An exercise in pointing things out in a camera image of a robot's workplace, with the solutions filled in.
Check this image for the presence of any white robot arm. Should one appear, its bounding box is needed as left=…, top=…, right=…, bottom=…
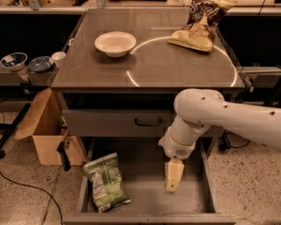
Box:
left=158, top=88, right=281, bottom=193

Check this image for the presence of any black handled tool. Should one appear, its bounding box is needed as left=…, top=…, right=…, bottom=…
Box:
left=57, top=129, right=71, bottom=172

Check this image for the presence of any brown chip bag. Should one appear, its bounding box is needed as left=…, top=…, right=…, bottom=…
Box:
left=168, top=0, right=236, bottom=53

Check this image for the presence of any top drawer with handle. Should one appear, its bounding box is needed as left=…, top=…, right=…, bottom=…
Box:
left=63, top=110, right=174, bottom=138

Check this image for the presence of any small white cup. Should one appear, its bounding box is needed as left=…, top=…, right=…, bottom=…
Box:
left=52, top=52, right=66, bottom=68

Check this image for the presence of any cardboard box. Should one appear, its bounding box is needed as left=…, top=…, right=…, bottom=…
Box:
left=13, top=88, right=84, bottom=167

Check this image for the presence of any grey side shelf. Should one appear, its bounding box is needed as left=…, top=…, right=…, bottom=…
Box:
left=0, top=66, right=58, bottom=86

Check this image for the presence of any black metal bar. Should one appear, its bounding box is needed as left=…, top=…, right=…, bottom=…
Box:
left=0, top=103, right=30, bottom=158

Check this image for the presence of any dark blue bowl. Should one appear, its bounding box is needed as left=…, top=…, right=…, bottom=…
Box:
left=28, top=56, right=53, bottom=72

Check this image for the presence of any open middle drawer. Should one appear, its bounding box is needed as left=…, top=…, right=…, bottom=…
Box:
left=64, top=138, right=236, bottom=225

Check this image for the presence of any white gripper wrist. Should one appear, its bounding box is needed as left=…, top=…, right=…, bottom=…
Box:
left=158, top=128, right=195, bottom=193

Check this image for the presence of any green jalapeno chip bag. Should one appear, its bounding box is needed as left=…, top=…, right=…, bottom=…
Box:
left=83, top=153, right=131, bottom=213

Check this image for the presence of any black floor cable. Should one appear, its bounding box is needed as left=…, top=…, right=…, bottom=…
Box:
left=0, top=158, right=64, bottom=225

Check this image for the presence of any white bowl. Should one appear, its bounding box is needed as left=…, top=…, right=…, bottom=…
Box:
left=95, top=31, right=136, bottom=58

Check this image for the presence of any grey drawer cabinet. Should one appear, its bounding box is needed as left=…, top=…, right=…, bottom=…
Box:
left=50, top=7, right=246, bottom=155

